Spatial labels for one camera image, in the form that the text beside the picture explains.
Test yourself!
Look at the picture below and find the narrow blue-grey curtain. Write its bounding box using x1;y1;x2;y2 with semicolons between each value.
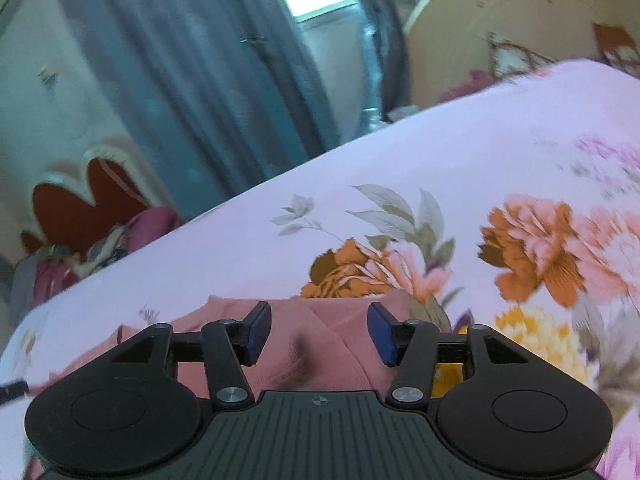
336;0;412;123

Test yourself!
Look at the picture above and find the patterned pillow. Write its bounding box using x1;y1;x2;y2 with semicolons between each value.
591;21;640;80
486;30;556;81

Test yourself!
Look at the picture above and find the pink long-sleeved sweater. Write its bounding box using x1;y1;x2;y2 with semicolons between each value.
27;294;417;398

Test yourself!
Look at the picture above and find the wide blue-grey curtain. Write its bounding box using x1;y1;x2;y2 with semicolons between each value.
45;0;333;213

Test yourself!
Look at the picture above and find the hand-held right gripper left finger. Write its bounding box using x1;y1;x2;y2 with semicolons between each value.
75;301;272;408

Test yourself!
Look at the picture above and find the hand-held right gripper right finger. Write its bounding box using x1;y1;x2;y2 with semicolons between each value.
367;302;566;407

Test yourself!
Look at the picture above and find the red headboard with white frame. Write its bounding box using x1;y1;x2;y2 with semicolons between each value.
20;145;173;257

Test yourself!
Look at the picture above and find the floral bed sheet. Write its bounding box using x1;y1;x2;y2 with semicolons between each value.
0;57;640;480

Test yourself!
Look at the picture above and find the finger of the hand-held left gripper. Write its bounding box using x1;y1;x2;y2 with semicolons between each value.
0;381;27;405

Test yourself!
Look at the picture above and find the pile of clothes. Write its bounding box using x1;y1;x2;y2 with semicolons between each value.
9;206;183;318

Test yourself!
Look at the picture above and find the cream headboard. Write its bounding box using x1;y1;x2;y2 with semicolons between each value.
401;0;640;107

